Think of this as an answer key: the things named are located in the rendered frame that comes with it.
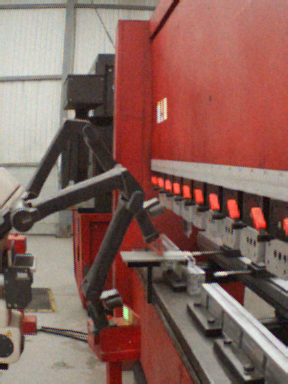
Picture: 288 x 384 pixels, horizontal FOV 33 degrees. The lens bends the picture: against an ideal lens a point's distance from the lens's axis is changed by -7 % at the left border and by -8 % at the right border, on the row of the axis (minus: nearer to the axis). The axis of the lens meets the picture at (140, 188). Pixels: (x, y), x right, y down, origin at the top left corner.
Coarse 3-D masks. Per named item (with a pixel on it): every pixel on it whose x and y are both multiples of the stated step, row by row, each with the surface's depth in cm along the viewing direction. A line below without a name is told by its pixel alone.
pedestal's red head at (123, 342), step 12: (132, 312) 185; (120, 324) 187; (108, 336) 174; (120, 336) 175; (132, 336) 177; (96, 348) 179; (108, 348) 174; (120, 348) 176; (132, 348) 177; (108, 360) 174; (120, 360) 176
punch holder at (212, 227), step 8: (208, 184) 166; (216, 184) 157; (208, 192) 166; (216, 192) 156; (208, 200) 166; (208, 216) 164; (208, 224) 164; (216, 224) 154; (208, 232) 164; (216, 232) 154
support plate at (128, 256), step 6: (120, 252) 226; (126, 252) 225; (132, 252) 225; (138, 252) 225; (144, 252) 225; (150, 252) 225; (156, 252) 225; (126, 258) 211; (132, 258) 211; (138, 258) 211; (144, 258) 211; (150, 258) 212; (156, 258) 212; (162, 258) 212; (168, 258) 211; (174, 258) 211; (180, 258) 211
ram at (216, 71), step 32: (192, 0) 180; (224, 0) 137; (256, 0) 110; (160, 32) 261; (192, 32) 183; (224, 32) 140; (256, 32) 112; (160, 64) 263; (192, 64) 186; (224, 64) 142; (256, 64) 114; (160, 96) 265; (192, 96) 188; (224, 96) 144; (256, 96) 116; (160, 128) 266; (192, 128) 190; (224, 128) 146; (256, 128) 117; (192, 160) 191; (224, 160) 147; (256, 160) 118; (256, 192) 118
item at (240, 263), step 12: (204, 240) 278; (216, 240) 265; (228, 264) 230; (240, 264) 211; (240, 276) 212; (252, 288) 194; (264, 288) 179; (276, 288) 167; (264, 300) 178; (276, 300) 166
